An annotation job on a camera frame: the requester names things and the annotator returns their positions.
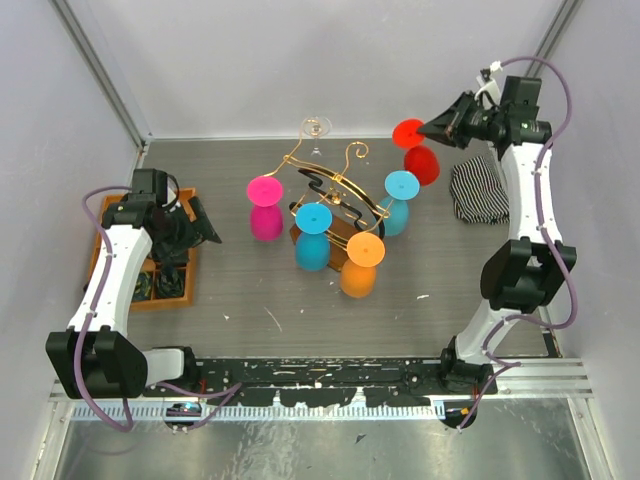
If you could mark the blue wine glass front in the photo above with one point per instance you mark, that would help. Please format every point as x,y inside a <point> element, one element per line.
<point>312,247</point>

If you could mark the light blue wine glass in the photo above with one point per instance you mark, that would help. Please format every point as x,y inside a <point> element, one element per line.
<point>401,186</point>

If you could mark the rolled green patterned tie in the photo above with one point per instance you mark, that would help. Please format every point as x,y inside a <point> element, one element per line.
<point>145,287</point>

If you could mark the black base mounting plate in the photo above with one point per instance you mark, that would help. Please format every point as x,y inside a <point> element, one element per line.
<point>324,382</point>

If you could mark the aluminium front rail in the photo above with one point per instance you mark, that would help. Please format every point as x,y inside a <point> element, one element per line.
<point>530,378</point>

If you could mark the pink wine glass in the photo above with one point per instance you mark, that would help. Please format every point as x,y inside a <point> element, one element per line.
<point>266,219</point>

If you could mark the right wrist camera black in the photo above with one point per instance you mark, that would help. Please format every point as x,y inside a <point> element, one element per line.
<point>520,92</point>

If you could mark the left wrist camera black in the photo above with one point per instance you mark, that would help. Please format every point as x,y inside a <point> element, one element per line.
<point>155,186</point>

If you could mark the wooden compartment tray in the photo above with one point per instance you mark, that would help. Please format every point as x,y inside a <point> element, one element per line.
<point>189,264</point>

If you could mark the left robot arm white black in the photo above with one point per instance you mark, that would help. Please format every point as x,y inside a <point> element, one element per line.
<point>93,356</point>

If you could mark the red wine glass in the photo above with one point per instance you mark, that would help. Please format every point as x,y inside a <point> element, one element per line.
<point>419,159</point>

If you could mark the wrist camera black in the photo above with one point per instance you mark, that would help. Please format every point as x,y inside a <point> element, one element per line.
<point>155,186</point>
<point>520,92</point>

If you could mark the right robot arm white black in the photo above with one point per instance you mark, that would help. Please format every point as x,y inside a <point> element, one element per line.
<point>527,271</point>

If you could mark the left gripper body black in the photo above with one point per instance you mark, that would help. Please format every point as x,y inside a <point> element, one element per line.
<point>178,236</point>

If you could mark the gold wire wine glass rack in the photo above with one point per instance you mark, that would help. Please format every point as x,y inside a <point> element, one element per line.
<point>333,187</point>

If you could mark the clear wine glass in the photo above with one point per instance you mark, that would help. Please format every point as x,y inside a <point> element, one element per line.
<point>316,127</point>

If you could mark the orange wine glass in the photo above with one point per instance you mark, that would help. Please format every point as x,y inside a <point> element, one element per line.
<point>365,251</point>

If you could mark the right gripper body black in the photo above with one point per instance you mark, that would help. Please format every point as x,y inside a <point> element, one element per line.
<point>477,124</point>

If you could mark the striped black white cloth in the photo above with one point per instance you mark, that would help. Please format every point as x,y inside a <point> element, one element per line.
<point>477,193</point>

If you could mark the rolled dark floral tie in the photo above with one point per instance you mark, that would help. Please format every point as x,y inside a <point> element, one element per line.
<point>170,283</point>

